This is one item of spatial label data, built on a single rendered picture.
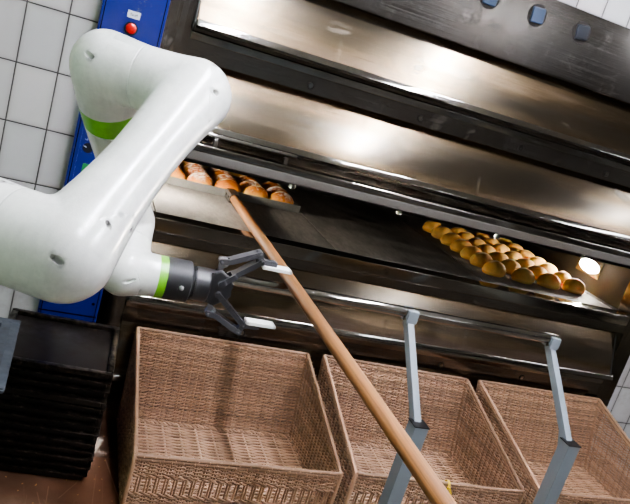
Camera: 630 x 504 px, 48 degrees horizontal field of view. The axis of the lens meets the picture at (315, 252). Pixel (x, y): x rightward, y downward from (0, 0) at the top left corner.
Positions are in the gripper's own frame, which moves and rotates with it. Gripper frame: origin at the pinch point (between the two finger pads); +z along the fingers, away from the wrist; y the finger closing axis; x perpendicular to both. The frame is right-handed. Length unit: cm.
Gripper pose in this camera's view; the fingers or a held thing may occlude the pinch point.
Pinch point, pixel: (277, 297)
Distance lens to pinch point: 160.2
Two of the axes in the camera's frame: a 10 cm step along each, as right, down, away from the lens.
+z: 9.1, 1.9, 3.6
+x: 2.9, 3.2, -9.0
